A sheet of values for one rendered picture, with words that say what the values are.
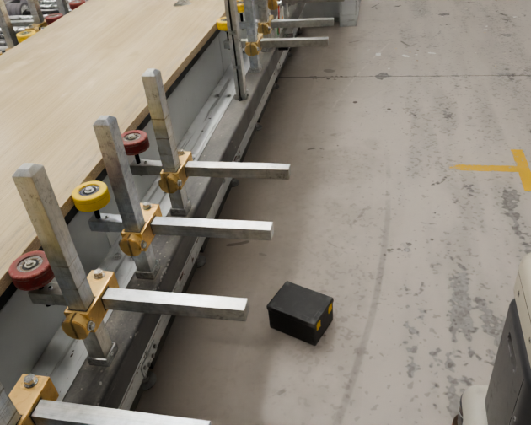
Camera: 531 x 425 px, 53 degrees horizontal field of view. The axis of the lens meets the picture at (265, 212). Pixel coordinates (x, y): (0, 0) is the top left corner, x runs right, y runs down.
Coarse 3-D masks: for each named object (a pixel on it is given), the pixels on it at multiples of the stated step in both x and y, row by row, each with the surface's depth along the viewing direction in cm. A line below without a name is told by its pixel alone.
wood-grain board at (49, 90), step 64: (128, 0) 261; (192, 0) 251; (0, 64) 200; (64, 64) 193; (128, 64) 187; (0, 128) 153; (64, 128) 150; (128, 128) 147; (0, 192) 124; (64, 192) 122; (0, 256) 105
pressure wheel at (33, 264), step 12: (36, 252) 104; (12, 264) 102; (24, 264) 101; (36, 264) 101; (48, 264) 101; (12, 276) 99; (24, 276) 98; (36, 276) 99; (48, 276) 101; (24, 288) 100; (36, 288) 100
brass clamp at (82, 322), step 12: (108, 276) 104; (96, 288) 102; (96, 300) 99; (72, 312) 97; (84, 312) 97; (96, 312) 99; (72, 324) 96; (84, 324) 96; (96, 324) 100; (72, 336) 98; (84, 336) 97
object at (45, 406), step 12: (36, 408) 82; (48, 408) 82; (60, 408) 82; (72, 408) 82; (84, 408) 82; (96, 408) 81; (108, 408) 81; (36, 420) 82; (48, 420) 81; (60, 420) 80; (72, 420) 80; (84, 420) 80; (96, 420) 80; (108, 420) 80; (120, 420) 79; (132, 420) 79; (144, 420) 79; (156, 420) 79; (168, 420) 79; (180, 420) 78; (192, 420) 78; (204, 420) 78
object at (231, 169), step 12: (132, 168) 144; (144, 168) 144; (156, 168) 143; (192, 168) 141; (204, 168) 140; (216, 168) 139; (228, 168) 139; (240, 168) 138; (252, 168) 137; (264, 168) 137; (276, 168) 136; (288, 168) 136
